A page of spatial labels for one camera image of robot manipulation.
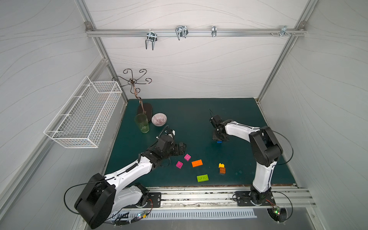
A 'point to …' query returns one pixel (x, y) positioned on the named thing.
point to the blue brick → (219, 142)
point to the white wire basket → (83, 119)
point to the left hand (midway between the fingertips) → (181, 146)
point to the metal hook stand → (143, 108)
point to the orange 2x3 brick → (197, 163)
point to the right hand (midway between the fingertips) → (218, 136)
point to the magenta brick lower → (179, 164)
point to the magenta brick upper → (187, 157)
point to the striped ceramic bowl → (159, 119)
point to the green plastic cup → (142, 120)
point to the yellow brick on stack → (221, 165)
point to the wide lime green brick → (202, 178)
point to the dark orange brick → (222, 170)
